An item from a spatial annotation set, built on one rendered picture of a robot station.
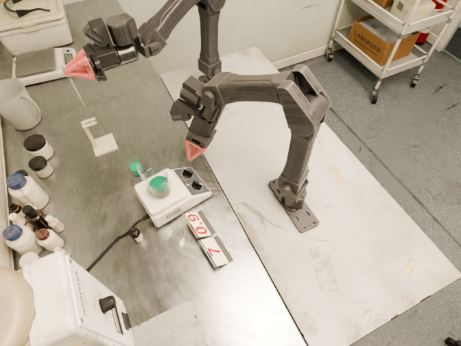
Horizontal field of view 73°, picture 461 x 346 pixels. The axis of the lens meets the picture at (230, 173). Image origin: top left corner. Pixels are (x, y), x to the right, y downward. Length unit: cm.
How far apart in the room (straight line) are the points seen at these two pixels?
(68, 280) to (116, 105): 109
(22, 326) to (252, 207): 78
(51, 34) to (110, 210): 97
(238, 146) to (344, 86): 192
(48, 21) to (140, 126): 69
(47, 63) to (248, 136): 93
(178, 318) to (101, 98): 92
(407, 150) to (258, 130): 161
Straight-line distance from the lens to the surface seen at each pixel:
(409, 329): 201
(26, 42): 178
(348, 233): 102
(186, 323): 88
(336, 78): 300
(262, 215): 99
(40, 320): 32
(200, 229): 94
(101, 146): 122
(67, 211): 112
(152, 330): 90
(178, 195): 93
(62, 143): 131
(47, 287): 32
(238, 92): 77
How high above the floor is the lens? 178
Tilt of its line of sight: 55 degrees down
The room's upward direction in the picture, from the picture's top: straight up
